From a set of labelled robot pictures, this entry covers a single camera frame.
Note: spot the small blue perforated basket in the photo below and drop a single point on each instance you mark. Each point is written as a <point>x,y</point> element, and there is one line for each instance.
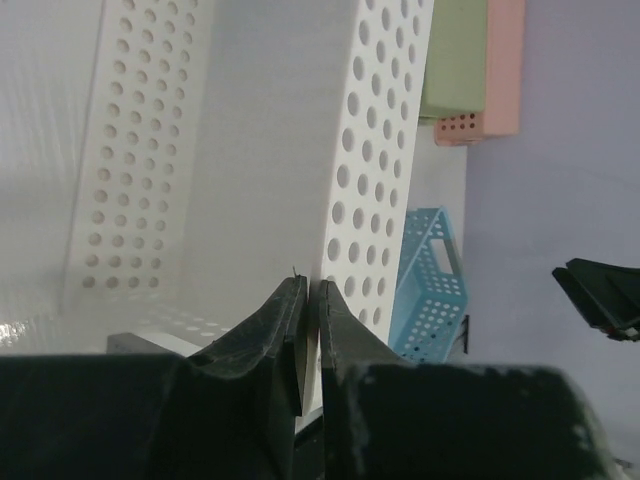
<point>429,323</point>

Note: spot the yellow-green perforated basket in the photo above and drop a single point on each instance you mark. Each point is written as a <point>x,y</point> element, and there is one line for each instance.
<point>455,71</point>

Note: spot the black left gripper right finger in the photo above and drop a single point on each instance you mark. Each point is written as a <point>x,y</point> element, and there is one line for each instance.
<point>388,418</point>

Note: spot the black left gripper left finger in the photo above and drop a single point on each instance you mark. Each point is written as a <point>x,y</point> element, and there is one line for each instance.
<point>226,412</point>

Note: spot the white perforated basket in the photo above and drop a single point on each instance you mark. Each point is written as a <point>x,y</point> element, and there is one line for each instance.
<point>231,144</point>

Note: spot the pink perforated basket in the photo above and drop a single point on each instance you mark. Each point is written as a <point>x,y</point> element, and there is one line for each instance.
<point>503,72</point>

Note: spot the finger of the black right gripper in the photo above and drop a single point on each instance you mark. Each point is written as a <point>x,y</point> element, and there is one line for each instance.
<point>606,296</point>

